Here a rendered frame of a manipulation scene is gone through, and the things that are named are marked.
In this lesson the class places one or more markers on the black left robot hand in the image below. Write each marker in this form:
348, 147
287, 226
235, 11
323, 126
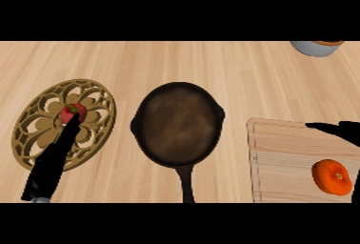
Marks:
50, 165

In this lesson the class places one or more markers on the round golden openwork trivet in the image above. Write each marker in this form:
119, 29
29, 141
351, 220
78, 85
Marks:
89, 127

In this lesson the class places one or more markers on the dark cast iron pan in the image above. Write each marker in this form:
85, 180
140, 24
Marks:
181, 124

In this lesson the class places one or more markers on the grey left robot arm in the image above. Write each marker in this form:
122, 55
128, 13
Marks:
41, 200

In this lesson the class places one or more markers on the grey bowl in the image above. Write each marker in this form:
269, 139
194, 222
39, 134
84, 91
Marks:
317, 49

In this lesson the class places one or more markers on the orange squash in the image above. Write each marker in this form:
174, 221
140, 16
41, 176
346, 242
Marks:
333, 176

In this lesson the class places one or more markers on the red bell pepper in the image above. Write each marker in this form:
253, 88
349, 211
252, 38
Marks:
81, 111

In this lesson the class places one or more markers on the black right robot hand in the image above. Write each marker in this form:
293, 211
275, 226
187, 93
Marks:
345, 130

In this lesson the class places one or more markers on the pale wooden cutting board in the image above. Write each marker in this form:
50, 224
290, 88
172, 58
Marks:
286, 158

